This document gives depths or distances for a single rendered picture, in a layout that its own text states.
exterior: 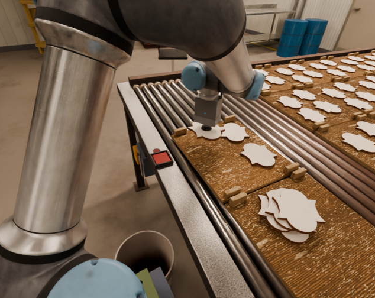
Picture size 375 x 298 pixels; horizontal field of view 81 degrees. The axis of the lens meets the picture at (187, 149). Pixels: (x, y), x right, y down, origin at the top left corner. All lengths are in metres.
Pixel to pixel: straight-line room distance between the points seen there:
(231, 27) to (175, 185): 0.59
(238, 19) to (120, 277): 0.35
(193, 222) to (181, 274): 0.94
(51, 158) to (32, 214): 0.08
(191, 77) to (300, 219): 0.49
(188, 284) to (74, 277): 1.28
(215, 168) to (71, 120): 0.61
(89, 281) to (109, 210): 1.61
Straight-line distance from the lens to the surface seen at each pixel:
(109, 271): 0.34
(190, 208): 0.72
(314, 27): 6.45
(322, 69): 2.13
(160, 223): 1.79
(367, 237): 0.83
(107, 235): 1.81
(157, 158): 0.87
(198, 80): 0.62
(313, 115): 1.32
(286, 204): 0.72
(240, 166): 0.85
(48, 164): 0.32
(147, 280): 0.58
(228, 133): 1.00
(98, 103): 0.31
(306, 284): 0.66
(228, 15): 0.29
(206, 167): 0.82
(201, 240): 0.67
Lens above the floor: 1.50
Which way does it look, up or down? 38 degrees down
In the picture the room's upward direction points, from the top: 2 degrees clockwise
